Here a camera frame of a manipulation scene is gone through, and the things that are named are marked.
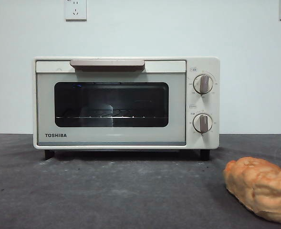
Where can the orange-brown bread loaf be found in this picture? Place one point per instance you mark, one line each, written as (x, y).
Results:
(257, 188)

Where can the cream white toaster oven body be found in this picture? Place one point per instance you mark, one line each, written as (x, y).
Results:
(202, 64)

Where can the timer knob, cream and taupe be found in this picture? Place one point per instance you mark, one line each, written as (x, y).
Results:
(202, 123)

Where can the temperature knob, cream and taupe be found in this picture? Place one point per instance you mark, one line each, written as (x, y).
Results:
(203, 84)

